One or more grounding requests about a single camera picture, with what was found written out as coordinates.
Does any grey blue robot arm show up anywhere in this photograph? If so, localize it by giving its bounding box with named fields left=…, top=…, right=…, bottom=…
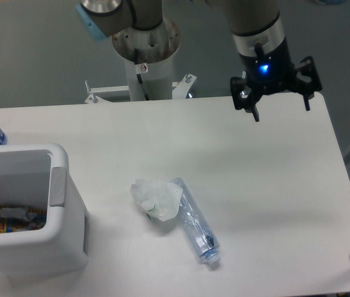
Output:
left=76, top=1, right=322, bottom=121

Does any crushed clear plastic bottle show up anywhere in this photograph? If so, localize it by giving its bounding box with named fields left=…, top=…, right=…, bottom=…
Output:
left=171, top=178, right=221, bottom=266

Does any white plastic bag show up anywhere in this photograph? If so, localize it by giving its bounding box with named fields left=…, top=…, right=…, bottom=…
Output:
left=130, top=179, right=183, bottom=222

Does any colourful trash in can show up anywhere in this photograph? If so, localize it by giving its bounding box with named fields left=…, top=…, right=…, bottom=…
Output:
left=0, top=205, right=47, bottom=234

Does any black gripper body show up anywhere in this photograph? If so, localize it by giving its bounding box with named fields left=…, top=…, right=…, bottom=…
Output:
left=237, top=38, right=296, bottom=95

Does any white trash can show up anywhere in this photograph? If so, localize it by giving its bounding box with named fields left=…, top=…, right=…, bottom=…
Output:
left=0, top=144, right=89, bottom=274

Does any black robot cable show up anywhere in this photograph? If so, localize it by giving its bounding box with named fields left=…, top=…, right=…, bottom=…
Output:
left=133, top=48, right=151, bottom=101

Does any white pedestal foot bracket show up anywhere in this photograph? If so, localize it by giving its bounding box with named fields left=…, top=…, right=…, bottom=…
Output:
left=84, top=74, right=197, bottom=104

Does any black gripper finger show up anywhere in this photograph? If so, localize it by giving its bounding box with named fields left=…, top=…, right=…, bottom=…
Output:
left=230, top=77, right=263, bottom=122
left=293, top=56, right=322, bottom=111

